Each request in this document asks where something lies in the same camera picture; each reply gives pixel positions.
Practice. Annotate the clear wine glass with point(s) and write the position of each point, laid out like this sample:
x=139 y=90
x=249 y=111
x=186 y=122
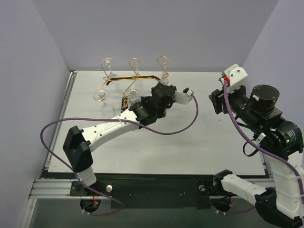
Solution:
x=107 y=65
x=107 y=109

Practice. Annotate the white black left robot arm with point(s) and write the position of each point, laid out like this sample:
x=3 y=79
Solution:
x=80 y=143

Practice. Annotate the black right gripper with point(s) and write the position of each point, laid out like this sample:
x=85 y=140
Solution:
x=218 y=100

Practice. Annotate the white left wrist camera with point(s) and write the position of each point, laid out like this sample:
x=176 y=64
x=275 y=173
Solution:
x=183 y=97

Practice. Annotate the gold wine glass rack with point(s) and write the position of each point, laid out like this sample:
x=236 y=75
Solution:
x=133 y=78

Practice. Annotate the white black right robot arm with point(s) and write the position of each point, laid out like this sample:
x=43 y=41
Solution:
x=278 y=140

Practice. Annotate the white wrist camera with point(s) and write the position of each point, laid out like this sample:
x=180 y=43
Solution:
x=235 y=76
x=183 y=97

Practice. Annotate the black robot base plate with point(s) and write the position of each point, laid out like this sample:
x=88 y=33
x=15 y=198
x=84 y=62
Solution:
x=150 y=191

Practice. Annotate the clear champagne flute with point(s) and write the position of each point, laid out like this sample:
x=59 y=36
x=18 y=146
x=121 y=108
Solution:
x=163 y=61
x=138 y=83

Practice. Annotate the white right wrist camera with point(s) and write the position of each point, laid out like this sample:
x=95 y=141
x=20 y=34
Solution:
x=235 y=76

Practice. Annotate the short clear glass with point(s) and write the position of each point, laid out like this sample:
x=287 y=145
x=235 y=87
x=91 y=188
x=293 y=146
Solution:
x=133 y=96

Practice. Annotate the aluminium table frame rail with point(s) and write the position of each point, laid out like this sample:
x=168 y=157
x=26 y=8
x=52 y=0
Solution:
x=50 y=189

